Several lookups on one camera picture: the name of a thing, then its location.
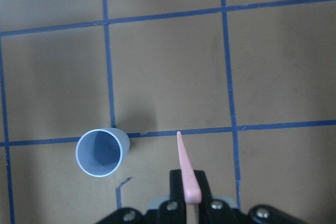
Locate pink chopstick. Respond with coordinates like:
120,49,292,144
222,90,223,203
176,131,202,205

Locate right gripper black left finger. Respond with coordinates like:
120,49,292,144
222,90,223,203
169,169,185,210

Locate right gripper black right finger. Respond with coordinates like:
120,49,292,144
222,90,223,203
194,170,213,208

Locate light blue plastic cup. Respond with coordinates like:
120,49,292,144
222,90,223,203
75,128,130,177

